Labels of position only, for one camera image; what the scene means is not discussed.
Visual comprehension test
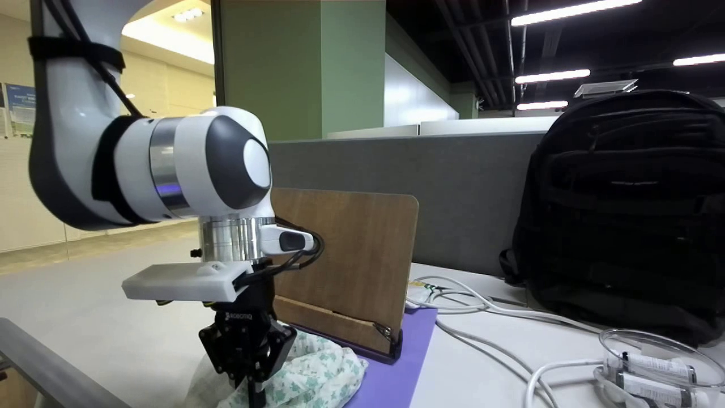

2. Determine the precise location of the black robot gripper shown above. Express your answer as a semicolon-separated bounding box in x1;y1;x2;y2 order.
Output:
198;280;297;408

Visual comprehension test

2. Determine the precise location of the white green patterned cloth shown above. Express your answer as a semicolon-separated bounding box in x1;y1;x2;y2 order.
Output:
178;331;367;408

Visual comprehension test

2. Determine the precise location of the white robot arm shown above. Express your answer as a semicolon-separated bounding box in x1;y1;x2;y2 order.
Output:
30;0;321;408

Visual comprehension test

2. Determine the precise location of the purple mat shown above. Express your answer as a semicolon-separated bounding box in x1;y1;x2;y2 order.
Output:
346;307;437;408

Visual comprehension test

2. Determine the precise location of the wooden book stand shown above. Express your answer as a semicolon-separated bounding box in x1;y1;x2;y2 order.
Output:
274;188;419;361

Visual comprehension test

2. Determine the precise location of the grey desk partition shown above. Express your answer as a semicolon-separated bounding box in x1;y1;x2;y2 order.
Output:
270;133;539;275

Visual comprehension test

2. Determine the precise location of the green pillar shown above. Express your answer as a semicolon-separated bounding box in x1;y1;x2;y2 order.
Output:
211;0;388;141

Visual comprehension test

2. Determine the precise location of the black backpack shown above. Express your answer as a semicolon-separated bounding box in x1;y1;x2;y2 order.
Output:
499;88;725;344

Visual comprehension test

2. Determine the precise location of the white power adapter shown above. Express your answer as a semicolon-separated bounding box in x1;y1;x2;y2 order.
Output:
593;350;725;408

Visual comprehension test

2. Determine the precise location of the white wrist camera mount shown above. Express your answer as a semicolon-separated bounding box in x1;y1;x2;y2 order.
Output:
121;261;252;303

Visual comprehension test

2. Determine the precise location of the white cable bundle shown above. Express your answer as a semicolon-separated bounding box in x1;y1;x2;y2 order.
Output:
406;275;725;408

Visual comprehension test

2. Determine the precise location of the blue wall poster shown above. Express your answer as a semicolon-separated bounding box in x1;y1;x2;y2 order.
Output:
5;83;36;137

